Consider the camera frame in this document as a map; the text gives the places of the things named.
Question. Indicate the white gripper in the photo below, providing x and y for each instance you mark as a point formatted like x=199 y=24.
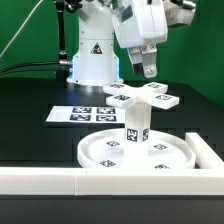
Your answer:
x=137 y=23

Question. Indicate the white cross-shaped table base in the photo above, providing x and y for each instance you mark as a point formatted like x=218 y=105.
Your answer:
x=124 y=96

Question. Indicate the white round table top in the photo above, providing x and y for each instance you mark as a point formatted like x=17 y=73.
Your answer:
x=108 y=149

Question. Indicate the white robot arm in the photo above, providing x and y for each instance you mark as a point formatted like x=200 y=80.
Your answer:
x=95 y=64

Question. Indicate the white marker sheet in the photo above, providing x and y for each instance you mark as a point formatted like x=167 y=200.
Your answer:
x=85 y=114

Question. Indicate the white L-shaped border fence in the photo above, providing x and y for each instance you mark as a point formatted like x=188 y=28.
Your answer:
x=206 y=179

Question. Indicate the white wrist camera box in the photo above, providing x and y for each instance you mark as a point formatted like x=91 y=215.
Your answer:
x=179 y=12

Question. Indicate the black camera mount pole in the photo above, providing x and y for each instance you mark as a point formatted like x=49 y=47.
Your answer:
x=71 y=6

